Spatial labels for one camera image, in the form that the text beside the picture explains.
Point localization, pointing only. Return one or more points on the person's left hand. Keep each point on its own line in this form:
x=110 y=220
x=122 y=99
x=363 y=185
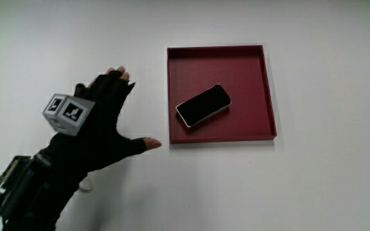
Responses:
x=98 y=134

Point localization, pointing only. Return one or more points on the black smartphone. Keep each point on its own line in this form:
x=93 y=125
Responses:
x=203 y=105

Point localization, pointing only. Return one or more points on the person's left forearm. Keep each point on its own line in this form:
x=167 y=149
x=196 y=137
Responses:
x=31 y=195

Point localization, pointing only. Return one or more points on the dark red square tray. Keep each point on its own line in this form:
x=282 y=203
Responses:
x=246 y=77

